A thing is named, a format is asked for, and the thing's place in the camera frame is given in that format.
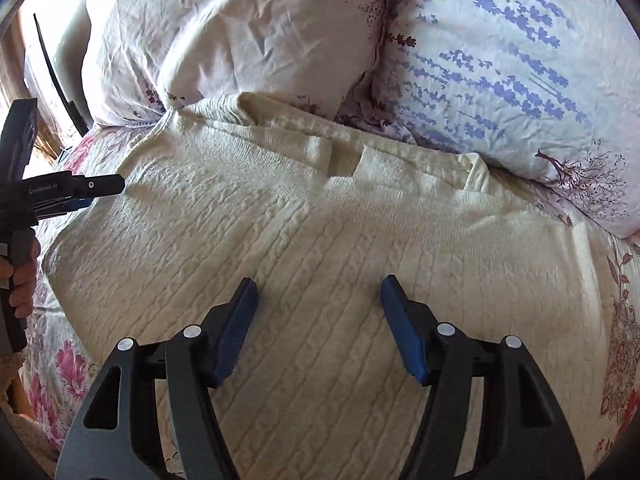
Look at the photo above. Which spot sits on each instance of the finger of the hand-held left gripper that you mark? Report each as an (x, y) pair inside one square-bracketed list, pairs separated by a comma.
[(95, 185), (75, 204)]

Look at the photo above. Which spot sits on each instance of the blue lavender print pillow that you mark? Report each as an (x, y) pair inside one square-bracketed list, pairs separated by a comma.
[(500, 60)]

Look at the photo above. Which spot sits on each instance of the dark panel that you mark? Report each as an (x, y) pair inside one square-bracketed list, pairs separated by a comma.
[(60, 80)]

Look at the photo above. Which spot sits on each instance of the pink-white floral pillow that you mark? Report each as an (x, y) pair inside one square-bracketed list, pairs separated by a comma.
[(240, 30)]

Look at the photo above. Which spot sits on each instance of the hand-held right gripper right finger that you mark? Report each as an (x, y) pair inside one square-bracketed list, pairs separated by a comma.
[(402, 330)]

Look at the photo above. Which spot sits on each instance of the floral bed sheet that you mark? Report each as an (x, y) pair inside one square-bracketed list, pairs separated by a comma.
[(620, 340)]

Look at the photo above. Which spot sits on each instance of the person's left hand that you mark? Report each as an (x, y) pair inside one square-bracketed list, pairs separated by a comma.
[(25, 290)]

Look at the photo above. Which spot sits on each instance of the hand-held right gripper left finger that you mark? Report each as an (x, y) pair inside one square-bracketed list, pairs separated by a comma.
[(235, 330)]

